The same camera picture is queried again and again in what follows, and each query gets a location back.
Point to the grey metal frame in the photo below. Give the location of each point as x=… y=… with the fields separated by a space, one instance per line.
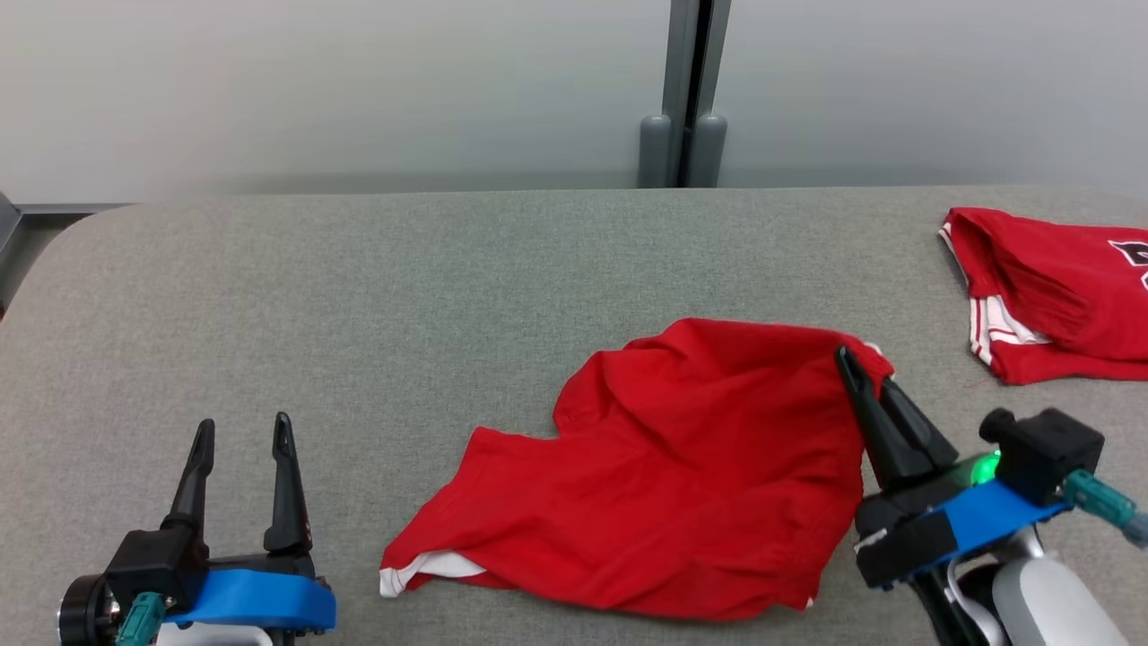
x=7 y=215

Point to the grey cylindrical post foot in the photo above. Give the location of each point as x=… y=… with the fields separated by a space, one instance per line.
x=655 y=152
x=708 y=152

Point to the red jersey with black number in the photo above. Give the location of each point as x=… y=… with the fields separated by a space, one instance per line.
x=1058 y=296

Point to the grey metal partition post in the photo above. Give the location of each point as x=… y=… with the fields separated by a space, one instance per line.
x=680 y=54

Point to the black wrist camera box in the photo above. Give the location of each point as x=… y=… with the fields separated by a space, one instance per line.
x=152 y=565
x=1045 y=453

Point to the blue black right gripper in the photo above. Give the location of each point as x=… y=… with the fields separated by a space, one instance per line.
x=978 y=520

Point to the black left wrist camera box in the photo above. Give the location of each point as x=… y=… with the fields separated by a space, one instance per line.
x=152 y=565

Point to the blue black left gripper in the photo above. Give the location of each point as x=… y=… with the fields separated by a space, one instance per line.
x=260 y=597

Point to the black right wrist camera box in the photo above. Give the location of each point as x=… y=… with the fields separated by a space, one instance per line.
x=1045 y=453

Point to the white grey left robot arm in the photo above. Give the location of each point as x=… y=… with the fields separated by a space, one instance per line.
x=215 y=637

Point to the red shorts with white stripes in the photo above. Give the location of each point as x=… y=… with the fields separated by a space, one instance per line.
x=682 y=475

